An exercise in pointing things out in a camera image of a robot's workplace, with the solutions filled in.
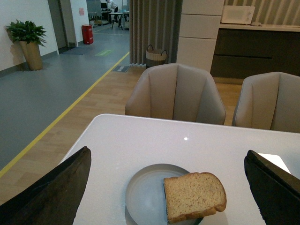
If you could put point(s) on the grey round plate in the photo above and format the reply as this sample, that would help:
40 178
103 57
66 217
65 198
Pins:
145 194

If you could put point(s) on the beige chair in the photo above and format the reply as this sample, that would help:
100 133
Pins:
177 92
269 101

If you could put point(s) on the red box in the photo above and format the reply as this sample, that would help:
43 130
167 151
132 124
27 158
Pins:
87 34

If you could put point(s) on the dark kitchen counter cabinet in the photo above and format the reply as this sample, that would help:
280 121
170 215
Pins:
240 53

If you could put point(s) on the beige chair left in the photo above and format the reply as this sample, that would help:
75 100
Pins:
177 92

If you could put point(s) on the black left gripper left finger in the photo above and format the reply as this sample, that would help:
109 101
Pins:
53 199

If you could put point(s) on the woven basket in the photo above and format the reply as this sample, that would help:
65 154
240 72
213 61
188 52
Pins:
155 57

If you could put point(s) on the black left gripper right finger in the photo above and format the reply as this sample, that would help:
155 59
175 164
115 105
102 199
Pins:
275 191

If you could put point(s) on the beige chair right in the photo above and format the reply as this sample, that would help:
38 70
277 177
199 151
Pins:
269 101

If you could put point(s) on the white microwave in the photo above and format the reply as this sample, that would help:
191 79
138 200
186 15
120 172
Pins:
237 14

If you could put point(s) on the white pillar cabinet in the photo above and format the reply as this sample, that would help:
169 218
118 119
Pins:
199 25

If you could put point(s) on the grey curtain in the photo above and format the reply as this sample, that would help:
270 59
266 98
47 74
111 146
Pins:
156 23

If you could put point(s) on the potted green plant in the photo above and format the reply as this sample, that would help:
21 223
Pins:
30 37

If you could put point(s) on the bread slice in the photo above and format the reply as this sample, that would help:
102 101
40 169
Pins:
194 195

